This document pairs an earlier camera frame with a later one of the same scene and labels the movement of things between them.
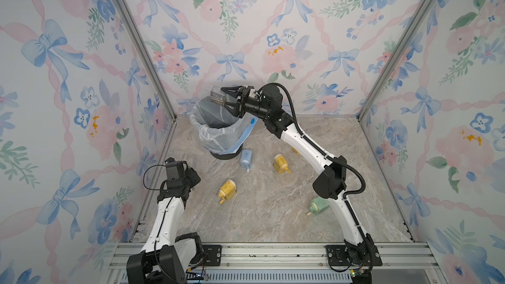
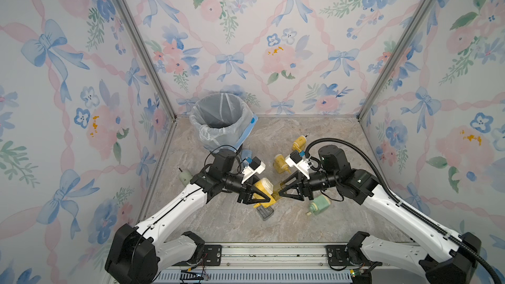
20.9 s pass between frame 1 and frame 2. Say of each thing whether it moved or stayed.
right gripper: moved
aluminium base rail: stayed
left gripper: moved
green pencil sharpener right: stayed
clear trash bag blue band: stayed
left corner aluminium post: stayed
